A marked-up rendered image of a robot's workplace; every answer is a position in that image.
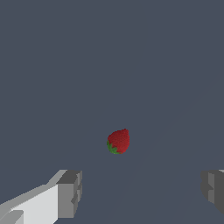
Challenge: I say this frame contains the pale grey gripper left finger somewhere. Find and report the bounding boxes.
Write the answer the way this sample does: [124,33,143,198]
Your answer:
[0,169,83,224]

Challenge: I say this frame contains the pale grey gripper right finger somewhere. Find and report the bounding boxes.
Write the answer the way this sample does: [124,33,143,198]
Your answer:
[200,169,224,215]

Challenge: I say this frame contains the red strawberry with green leaves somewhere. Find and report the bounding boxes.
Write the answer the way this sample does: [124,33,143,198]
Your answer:
[106,128,130,155]

